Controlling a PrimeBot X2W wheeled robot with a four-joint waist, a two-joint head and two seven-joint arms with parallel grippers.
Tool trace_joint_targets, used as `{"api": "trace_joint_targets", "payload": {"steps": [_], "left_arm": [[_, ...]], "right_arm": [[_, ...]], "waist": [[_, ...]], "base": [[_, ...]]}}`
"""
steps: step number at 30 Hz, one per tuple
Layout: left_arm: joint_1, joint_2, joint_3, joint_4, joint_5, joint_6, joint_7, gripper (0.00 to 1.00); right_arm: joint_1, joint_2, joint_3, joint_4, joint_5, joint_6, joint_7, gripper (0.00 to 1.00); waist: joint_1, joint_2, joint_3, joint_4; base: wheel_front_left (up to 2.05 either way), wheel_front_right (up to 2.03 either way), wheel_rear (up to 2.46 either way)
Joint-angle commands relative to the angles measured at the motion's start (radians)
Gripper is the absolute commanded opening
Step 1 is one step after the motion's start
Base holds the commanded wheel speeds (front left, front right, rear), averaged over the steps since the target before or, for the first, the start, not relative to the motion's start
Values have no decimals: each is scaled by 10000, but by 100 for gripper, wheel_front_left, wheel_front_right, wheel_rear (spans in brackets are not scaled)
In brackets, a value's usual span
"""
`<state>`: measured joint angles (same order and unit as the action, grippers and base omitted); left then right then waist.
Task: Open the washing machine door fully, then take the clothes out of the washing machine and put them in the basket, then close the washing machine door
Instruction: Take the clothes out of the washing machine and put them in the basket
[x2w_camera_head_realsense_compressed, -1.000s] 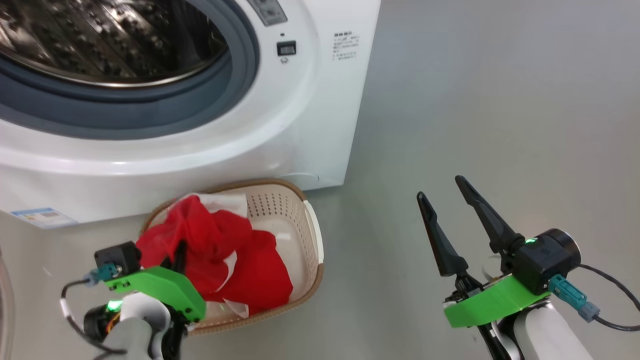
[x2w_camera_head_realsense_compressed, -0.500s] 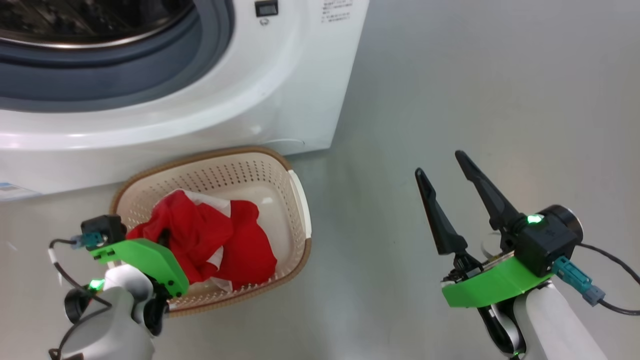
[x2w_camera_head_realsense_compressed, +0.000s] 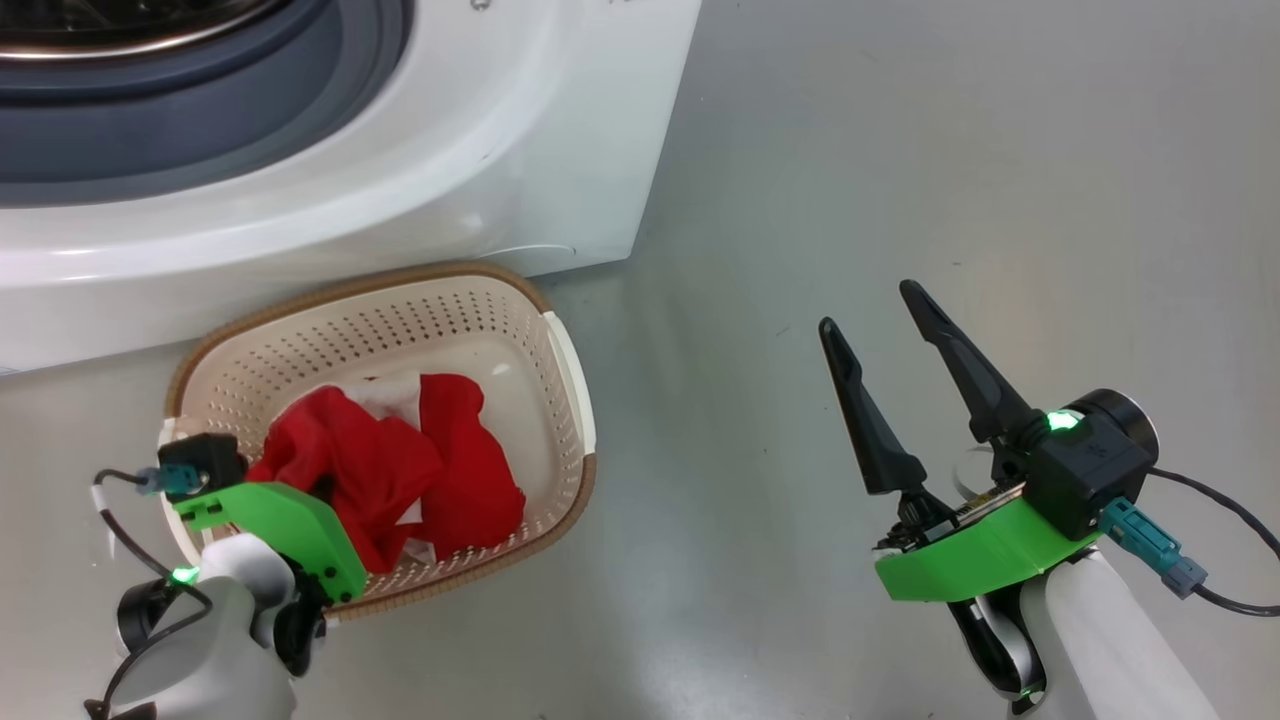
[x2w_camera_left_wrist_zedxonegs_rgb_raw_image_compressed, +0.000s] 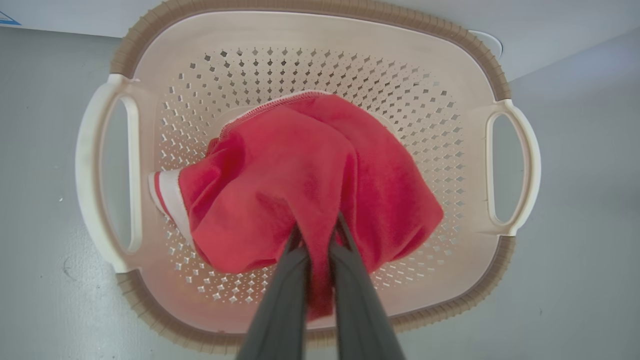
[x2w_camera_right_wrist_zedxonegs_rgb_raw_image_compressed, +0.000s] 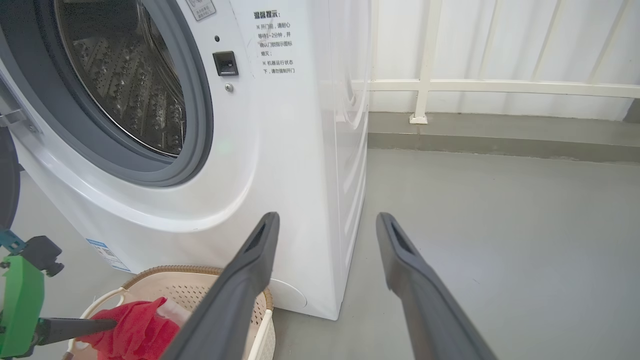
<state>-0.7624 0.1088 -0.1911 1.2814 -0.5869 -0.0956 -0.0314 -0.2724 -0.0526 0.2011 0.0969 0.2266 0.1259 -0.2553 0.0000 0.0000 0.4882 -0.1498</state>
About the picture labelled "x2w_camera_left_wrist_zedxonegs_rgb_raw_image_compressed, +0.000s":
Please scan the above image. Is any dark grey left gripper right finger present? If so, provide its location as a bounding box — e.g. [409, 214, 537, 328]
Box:
[327, 212, 407, 360]

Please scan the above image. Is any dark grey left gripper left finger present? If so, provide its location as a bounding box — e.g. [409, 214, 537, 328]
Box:
[235, 225, 311, 360]

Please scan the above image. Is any red cloth garment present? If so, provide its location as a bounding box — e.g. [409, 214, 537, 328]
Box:
[148, 90, 445, 321]

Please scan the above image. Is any cream laundry basket brown rim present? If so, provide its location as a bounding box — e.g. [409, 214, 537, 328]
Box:
[75, 0, 542, 356]

